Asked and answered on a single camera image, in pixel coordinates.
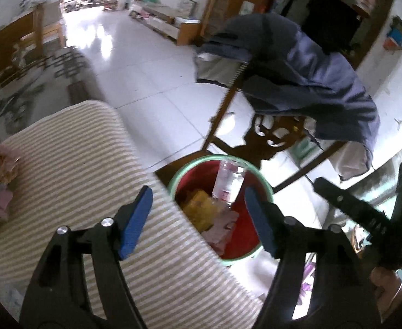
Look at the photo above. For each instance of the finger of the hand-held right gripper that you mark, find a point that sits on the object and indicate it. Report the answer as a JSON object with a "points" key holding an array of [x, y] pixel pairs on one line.
{"points": [[345, 200]]}

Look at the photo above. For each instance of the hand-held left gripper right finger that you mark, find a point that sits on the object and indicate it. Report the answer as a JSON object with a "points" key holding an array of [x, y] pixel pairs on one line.
{"points": [[261, 221]]}

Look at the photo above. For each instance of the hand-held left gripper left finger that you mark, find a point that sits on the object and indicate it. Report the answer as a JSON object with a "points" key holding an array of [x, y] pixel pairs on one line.
{"points": [[136, 222]]}

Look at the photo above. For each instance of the red bucket with green rim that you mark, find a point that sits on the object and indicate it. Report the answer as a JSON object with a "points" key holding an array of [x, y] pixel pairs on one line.
{"points": [[249, 236]]}

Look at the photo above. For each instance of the paper wrapper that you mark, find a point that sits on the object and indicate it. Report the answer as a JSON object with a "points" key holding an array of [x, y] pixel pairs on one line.
{"points": [[221, 231]]}

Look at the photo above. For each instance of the clear plastic bottle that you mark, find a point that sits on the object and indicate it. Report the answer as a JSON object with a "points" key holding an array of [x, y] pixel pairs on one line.
{"points": [[228, 181]]}

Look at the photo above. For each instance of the orange snack box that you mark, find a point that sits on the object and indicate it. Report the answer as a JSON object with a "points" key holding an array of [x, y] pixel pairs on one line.
{"points": [[199, 209]]}

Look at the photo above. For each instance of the person's right hand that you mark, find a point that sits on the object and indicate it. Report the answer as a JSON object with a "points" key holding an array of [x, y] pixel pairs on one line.
{"points": [[387, 281]]}

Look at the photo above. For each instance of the purple floral cloth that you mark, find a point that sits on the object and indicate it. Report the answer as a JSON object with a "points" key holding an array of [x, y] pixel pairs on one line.
{"points": [[305, 284]]}

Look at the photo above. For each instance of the beige striped table cloth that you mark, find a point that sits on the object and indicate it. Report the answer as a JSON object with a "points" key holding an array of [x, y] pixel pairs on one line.
{"points": [[84, 164]]}

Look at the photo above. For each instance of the wooden chair with blue clothes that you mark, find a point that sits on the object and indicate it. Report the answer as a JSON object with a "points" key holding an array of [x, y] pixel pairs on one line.
{"points": [[307, 75]]}

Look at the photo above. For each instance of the grey patterned rug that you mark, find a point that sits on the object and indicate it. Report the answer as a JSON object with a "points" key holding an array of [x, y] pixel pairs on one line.
{"points": [[26, 89]]}

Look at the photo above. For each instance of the white low cabinet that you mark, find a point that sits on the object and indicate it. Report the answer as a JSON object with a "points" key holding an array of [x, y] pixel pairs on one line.
{"points": [[166, 24]]}

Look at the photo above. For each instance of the wooden bench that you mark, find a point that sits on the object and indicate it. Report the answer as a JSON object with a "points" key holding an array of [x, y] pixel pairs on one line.
{"points": [[26, 37]]}

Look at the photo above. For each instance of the wooden lattice partition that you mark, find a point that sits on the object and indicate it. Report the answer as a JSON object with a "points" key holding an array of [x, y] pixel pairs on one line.
{"points": [[242, 3]]}

